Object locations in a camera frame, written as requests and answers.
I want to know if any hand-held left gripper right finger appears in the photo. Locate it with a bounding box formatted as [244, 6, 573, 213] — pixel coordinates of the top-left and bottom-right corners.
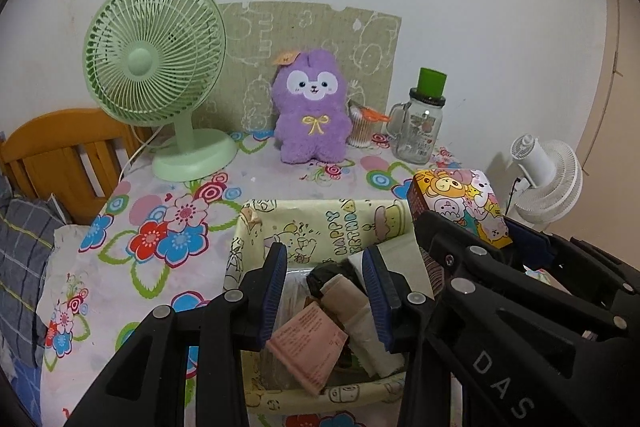
[361, 247, 640, 427]

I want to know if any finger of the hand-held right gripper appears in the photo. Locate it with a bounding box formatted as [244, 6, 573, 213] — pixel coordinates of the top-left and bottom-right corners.
[415, 209, 628, 335]
[507, 219, 640, 338]

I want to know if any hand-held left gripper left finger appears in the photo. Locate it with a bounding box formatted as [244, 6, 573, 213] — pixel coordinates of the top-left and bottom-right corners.
[65, 242, 289, 427]

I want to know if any white tissue packet beige end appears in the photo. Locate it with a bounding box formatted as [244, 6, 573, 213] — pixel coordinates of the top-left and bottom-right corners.
[320, 274, 407, 379]

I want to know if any colourful cartoon box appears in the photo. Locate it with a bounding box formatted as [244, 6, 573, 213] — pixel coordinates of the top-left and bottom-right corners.
[405, 168, 514, 250]

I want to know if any plain white packet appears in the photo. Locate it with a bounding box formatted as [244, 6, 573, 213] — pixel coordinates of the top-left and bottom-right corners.
[348, 237, 426, 294]

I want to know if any pink tissue packet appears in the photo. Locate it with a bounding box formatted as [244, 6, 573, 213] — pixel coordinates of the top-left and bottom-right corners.
[266, 307, 350, 396]

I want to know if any black plastic bag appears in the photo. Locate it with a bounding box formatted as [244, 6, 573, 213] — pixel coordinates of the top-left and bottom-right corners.
[306, 259, 362, 299]

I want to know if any yellow printed storage box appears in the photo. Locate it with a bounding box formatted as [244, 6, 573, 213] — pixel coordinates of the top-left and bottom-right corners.
[222, 198, 437, 419]

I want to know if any clear plastic packet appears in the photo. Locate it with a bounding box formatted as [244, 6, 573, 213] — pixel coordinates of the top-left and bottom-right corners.
[284, 263, 315, 310]

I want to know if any white floor fan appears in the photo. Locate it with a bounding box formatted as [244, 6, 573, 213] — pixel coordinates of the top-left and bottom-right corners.
[509, 133, 584, 224]

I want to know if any glass mug jar green lid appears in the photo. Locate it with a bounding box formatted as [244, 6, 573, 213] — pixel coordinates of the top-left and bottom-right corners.
[386, 67, 448, 166]

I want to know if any floral tablecloth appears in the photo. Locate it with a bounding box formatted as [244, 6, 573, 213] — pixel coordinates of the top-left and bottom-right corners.
[37, 129, 478, 427]

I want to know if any cotton swab jar orange lid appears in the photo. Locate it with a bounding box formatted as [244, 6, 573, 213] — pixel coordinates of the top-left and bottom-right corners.
[348, 99, 392, 148]

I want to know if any beige door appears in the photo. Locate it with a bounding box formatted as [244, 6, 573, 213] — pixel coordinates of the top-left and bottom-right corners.
[570, 0, 640, 253]

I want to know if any purple plush toy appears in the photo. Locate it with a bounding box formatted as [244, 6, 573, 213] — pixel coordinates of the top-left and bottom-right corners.
[271, 48, 351, 166]

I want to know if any white bedding cloth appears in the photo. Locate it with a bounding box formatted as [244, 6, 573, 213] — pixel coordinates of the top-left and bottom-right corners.
[52, 224, 93, 255]

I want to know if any grey plaid pillow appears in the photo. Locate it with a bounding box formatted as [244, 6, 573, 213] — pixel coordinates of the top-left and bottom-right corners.
[0, 177, 67, 370]

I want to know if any printed cardboard sheet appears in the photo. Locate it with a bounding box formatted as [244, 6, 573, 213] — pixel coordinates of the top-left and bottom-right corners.
[206, 1, 403, 136]

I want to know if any blue bed sheet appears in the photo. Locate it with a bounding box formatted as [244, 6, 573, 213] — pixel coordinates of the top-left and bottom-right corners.
[0, 347, 43, 427]

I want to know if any green desk fan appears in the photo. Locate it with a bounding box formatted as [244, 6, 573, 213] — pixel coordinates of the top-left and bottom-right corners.
[82, 0, 239, 182]

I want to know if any wooden headboard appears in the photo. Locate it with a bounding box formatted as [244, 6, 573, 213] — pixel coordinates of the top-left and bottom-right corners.
[0, 108, 153, 226]

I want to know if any white fan cable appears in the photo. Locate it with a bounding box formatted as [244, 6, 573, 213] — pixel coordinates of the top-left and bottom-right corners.
[119, 126, 167, 182]

